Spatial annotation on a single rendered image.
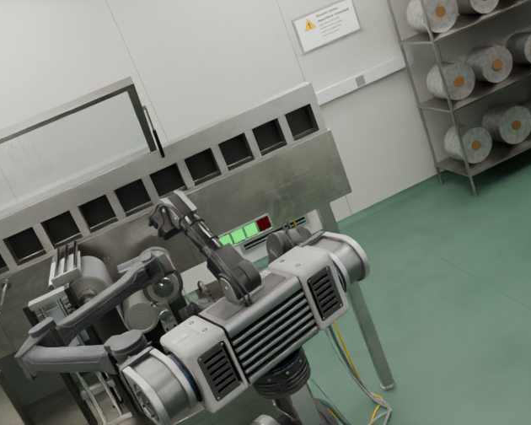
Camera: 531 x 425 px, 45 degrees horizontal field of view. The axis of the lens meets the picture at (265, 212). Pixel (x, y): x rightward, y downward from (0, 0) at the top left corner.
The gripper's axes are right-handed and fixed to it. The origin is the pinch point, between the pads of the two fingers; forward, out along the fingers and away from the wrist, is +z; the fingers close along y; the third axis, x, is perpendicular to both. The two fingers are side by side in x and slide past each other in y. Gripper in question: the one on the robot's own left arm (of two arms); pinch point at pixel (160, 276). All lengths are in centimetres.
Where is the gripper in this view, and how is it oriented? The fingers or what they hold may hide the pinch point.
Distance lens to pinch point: 219.8
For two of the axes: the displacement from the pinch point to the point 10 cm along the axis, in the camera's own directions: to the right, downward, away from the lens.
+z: 0.4, 3.8, 9.3
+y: 8.8, -4.6, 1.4
